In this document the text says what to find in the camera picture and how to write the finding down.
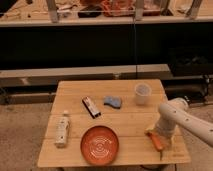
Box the white plastic bottle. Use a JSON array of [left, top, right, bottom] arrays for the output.
[[54, 110, 70, 148]]

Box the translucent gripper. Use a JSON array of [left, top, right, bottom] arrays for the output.
[[145, 125, 173, 148]]

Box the white ceramic cup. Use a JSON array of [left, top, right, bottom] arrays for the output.
[[134, 83, 152, 105]]

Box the orange ribbed bowl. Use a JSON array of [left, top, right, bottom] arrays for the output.
[[80, 125, 119, 166]]

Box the long metal bench rail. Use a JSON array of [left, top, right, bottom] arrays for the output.
[[0, 64, 170, 87]]

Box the wooden folding table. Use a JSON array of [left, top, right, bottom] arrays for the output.
[[38, 79, 190, 167]]

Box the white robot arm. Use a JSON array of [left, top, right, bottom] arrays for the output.
[[145, 98, 213, 149]]

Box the blue sponge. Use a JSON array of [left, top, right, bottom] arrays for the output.
[[104, 96, 122, 109]]

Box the orange pepper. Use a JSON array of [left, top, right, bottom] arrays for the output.
[[146, 130, 164, 158]]

